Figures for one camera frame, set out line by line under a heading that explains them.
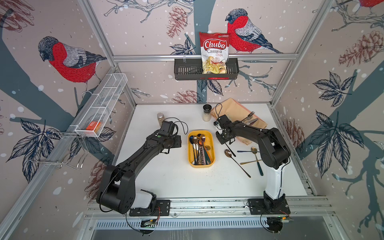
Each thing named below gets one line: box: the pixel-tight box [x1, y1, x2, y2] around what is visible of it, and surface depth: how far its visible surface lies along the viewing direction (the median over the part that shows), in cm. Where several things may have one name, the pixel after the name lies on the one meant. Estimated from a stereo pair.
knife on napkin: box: [245, 118, 259, 126], surface depth 110 cm
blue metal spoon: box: [189, 135, 196, 165], surface depth 97 cm
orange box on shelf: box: [86, 121, 101, 132], surface depth 67 cm
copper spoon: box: [192, 135, 199, 165], surface depth 97 cm
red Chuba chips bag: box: [199, 32, 230, 74], surface depth 85 cm
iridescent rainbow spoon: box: [201, 134, 211, 165], surface depth 92 cm
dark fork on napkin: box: [241, 111, 255, 122], surface depth 116 cm
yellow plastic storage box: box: [187, 130, 215, 168], surface depth 96 cm
